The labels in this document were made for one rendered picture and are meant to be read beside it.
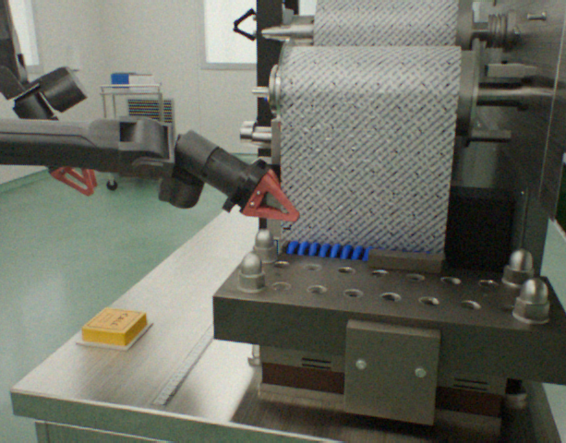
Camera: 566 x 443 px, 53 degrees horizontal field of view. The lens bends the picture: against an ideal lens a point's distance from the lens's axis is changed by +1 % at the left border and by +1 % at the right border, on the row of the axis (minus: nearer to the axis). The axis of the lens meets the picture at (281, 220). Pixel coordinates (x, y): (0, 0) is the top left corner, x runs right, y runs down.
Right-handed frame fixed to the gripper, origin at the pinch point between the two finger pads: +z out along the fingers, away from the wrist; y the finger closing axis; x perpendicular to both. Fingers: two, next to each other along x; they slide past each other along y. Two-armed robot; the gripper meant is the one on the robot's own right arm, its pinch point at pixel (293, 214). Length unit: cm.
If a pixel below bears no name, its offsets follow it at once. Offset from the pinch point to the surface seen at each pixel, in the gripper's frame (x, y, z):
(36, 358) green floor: -163, -107, -66
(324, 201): 4.4, 0.3, 2.8
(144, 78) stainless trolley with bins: -123, -408, -191
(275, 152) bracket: 4.5, -7.3, -7.7
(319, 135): 12.3, 0.2, -2.6
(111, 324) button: -25.3, 11.5, -14.2
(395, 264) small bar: 4.1, 6.5, 15.2
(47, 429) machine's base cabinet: -32.7, 25.8, -11.9
